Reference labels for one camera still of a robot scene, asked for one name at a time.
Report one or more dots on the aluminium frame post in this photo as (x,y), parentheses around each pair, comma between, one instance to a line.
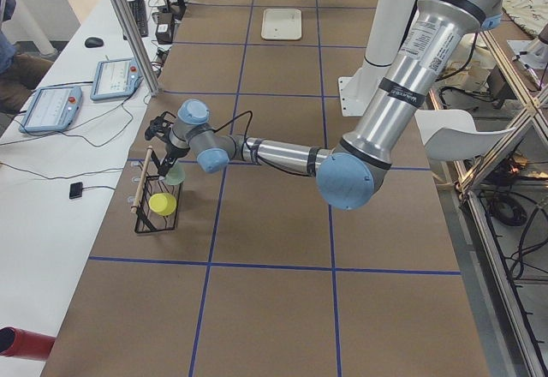
(130,30)

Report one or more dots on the near blue teach pendant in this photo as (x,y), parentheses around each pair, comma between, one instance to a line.
(51,109)

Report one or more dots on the white chair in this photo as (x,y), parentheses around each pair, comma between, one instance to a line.
(451,135)

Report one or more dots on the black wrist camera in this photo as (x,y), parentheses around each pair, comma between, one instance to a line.
(159,127)

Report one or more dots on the black keyboard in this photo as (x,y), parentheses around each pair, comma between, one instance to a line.
(138,11)

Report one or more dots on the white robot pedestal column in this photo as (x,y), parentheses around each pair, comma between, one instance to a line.
(391,22)

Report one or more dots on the wooden rack handle rod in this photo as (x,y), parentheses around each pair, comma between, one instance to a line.
(142,181)

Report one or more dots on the black power adapter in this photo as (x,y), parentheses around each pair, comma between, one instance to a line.
(165,28)

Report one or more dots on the blue teach pendant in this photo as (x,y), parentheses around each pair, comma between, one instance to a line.
(51,109)
(115,79)

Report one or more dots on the yellow cup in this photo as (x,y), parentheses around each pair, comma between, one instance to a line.
(163,204)

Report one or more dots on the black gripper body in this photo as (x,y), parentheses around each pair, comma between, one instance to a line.
(172,152)

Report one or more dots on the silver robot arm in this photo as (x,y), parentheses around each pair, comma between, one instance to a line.
(349,175)

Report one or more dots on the light green cup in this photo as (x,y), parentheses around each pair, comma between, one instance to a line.
(176,175)

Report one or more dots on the red cylinder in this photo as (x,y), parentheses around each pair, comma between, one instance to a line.
(23,344)

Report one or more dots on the white plastic tray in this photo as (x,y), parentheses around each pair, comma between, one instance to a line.
(281,24)

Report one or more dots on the small black square device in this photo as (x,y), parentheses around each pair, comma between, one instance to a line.
(75,190)

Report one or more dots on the far blue teach pendant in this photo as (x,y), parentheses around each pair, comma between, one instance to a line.
(115,79)

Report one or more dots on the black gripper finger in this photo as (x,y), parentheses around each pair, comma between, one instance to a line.
(165,166)

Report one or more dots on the black wire cup rack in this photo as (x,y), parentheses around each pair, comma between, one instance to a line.
(146,220)

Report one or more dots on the black computer mouse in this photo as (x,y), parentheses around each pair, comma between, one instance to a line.
(93,42)

